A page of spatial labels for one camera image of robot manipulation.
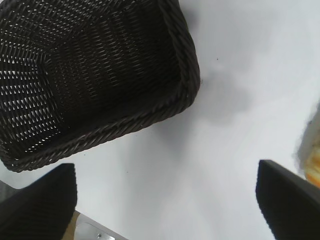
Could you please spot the long striped bread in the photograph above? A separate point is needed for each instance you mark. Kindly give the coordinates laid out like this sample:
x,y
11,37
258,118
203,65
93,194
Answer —
x,y
312,155

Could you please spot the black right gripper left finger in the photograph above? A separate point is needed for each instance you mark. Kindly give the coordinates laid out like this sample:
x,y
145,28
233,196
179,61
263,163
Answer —
x,y
37,207

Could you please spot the silver metal bracket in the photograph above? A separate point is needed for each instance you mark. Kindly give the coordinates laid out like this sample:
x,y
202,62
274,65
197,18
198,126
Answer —
x,y
87,230

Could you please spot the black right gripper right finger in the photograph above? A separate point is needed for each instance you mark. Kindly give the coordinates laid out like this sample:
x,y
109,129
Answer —
x,y
292,207

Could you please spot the dark brown woven basket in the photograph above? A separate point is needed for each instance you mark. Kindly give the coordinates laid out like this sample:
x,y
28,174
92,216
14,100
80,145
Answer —
x,y
100,75

